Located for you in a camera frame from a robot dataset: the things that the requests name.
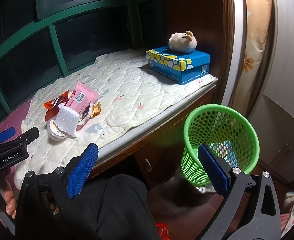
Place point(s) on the white foam piece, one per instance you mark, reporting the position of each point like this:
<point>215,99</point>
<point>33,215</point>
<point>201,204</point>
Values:
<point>67,120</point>

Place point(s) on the red snack wrapper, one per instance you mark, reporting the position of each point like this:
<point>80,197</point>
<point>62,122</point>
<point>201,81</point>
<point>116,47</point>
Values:
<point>54,103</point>

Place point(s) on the white quilted mat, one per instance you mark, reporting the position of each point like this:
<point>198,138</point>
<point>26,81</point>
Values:
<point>127,92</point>

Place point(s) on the green window frame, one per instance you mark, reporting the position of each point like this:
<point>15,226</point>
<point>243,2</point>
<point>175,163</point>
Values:
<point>59,55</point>

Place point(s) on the person's left hand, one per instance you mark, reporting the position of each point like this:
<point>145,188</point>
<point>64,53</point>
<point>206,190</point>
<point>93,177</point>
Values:
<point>10,200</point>

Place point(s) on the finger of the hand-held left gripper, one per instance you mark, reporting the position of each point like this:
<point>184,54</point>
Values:
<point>29,133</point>
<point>5,134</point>

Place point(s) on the blue dotted tissue box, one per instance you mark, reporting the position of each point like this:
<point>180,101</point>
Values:
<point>187,65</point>

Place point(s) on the printed plastic packet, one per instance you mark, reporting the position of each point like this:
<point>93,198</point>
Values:
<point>222,151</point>

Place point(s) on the small white lidded cup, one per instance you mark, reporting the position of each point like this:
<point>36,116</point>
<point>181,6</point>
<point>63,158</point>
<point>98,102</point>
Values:
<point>54,130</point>

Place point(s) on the pink snack packet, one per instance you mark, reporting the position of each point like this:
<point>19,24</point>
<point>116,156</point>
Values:
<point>83,97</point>

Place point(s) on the beige plush toy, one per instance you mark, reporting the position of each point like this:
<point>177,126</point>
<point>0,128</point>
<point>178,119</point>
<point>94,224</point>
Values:
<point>184,42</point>

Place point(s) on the person's black trouser leg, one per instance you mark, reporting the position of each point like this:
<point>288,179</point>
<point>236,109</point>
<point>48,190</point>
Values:
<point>117,205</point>

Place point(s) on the golden wrapper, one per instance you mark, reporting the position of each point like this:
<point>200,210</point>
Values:
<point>97,108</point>

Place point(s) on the wooden cabinet base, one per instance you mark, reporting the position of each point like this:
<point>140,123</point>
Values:
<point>162,140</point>

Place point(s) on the red plastic object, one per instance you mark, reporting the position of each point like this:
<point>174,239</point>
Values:
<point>162,231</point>

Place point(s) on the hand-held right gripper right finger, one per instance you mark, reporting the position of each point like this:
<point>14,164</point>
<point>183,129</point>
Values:
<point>213,170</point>

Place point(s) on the dark wooden side panel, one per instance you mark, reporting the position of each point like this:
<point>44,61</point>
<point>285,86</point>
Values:
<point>199,17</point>

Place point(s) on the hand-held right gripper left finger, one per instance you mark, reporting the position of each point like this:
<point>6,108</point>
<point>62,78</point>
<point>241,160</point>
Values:
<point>84,170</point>

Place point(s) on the green mesh basket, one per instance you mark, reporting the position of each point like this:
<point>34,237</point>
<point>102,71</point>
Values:
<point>212,107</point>

